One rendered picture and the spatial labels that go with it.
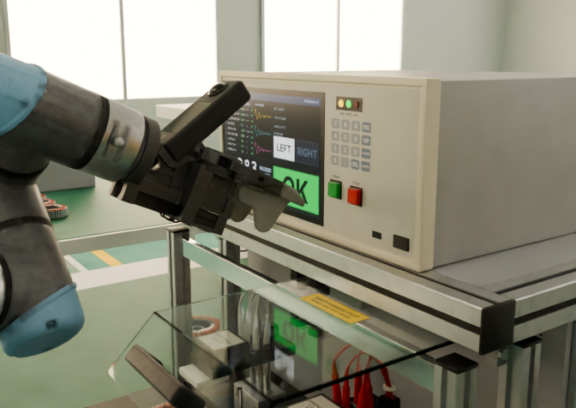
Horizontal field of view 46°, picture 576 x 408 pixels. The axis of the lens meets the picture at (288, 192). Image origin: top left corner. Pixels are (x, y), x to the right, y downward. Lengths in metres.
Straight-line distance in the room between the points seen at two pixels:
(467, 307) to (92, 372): 0.88
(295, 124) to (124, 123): 0.30
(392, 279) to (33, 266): 0.36
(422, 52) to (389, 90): 6.85
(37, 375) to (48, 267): 0.77
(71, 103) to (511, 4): 8.09
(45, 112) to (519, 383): 0.53
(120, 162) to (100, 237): 1.72
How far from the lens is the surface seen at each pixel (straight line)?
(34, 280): 0.62
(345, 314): 0.75
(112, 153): 0.64
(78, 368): 1.40
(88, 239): 2.35
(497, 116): 0.79
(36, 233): 0.65
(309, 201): 0.87
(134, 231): 2.40
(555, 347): 0.80
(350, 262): 0.78
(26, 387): 1.36
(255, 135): 0.97
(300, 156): 0.88
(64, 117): 0.62
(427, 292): 0.69
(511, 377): 0.78
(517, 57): 8.49
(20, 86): 0.61
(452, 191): 0.75
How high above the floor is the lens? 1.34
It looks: 11 degrees down
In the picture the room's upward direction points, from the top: straight up
